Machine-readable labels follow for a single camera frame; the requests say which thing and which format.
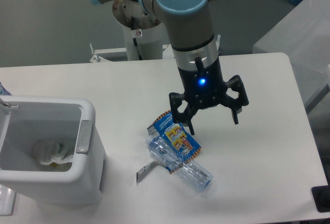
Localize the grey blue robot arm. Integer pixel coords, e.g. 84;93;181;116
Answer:
90;0;249;126

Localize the torn silver wrapper strip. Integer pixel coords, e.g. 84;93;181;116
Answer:
136;160;161;184

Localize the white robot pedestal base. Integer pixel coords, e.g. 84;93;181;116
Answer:
89;0;222;63

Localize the blue white package edge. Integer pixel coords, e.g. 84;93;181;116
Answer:
0;83;11;95

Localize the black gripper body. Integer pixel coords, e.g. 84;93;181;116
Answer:
178;58;227;110

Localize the black device at table corner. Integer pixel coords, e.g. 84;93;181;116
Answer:
311;185;329;213

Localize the clear crushed plastic bottle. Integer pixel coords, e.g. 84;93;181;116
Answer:
145;136;213;192

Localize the white covered side table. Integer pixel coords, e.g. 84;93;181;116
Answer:
253;0;329;111

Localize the clear plastic sheet at left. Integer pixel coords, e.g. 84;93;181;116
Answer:
0;185;16;216

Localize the crumpled white paper trash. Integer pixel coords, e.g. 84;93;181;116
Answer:
31;138;76;165

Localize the white plastic trash can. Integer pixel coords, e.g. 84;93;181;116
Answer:
1;95;107;204

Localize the blue snack wrapper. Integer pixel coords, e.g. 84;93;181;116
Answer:
147;110;201;173

